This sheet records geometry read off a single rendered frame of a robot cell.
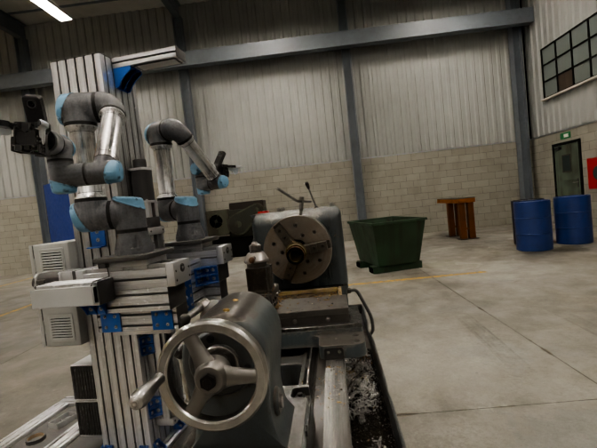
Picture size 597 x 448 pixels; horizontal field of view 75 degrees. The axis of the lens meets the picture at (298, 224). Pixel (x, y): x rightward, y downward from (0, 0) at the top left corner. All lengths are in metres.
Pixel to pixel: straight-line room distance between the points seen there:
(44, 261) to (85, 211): 0.47
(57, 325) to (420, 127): 11.43
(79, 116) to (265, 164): 10.49
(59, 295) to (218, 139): 10.90
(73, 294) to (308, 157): 10.68
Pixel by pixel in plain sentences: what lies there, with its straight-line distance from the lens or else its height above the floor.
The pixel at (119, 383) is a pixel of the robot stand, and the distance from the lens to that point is 2.08.
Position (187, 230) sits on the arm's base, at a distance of 2.07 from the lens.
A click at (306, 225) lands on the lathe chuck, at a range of 1.76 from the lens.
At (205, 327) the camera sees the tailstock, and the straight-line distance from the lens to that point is 0.52.
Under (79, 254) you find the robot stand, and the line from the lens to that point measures 2.03.
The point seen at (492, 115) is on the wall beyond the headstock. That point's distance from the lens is 13.22.
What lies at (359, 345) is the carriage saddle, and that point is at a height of 0.90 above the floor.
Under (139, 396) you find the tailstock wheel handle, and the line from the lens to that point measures 0.51.
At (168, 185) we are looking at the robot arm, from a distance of 2.20.
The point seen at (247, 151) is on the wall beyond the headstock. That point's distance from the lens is 12.16.
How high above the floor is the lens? 1.29
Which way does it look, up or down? 3 degrees down
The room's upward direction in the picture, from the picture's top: 6 degrees counter-clockwise
